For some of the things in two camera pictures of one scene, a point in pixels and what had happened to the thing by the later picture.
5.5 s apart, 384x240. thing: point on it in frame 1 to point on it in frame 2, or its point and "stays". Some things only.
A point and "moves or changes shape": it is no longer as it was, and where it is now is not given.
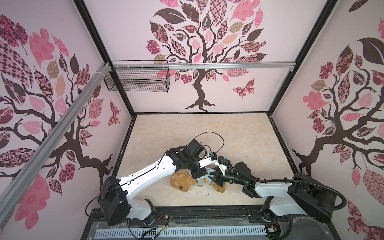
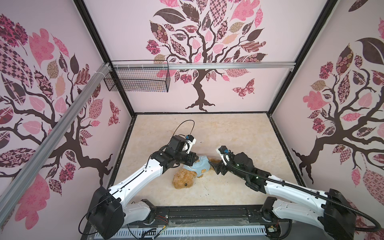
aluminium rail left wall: [17, 182] stays
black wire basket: [138, 75] stays
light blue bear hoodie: [205, 179] moves or changes shape
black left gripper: [202, 172] to [191, 155]
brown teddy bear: [182, 180] moves or changes shape
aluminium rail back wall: [202, 65] stays
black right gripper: [219, 177] to [217, 167]
